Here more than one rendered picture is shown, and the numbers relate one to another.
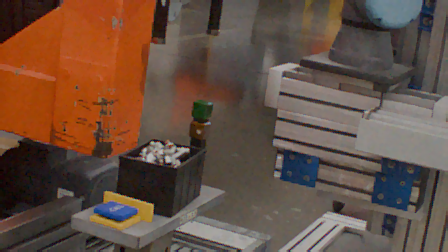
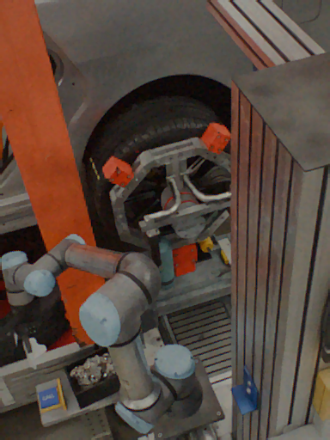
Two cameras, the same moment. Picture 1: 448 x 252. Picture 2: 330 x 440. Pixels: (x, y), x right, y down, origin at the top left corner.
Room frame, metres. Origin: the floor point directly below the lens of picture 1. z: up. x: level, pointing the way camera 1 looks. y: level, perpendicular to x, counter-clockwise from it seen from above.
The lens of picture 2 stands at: (1.50, -1.04, 2.56)
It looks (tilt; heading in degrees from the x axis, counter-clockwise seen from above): 46 degrees down; 53
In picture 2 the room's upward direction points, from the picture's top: 7 degrees counter-clockwise
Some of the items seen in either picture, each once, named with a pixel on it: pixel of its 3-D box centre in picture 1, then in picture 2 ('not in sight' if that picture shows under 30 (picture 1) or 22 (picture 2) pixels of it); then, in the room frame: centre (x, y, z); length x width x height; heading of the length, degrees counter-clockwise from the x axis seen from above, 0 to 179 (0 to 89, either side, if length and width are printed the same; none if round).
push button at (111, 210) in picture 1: (115, 212); (48, 398); (1.77, 0.20, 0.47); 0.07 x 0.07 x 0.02; 67
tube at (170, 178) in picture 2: not in sight; (159, 192); (2.47, 0.28, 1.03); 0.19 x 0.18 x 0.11; 67
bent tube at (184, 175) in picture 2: not in sight; (208, 179); (2.65, 0.20, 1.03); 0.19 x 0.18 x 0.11; 67
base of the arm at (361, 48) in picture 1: (363, 41); (178, 388); (2.03, -0.30, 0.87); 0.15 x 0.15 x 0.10
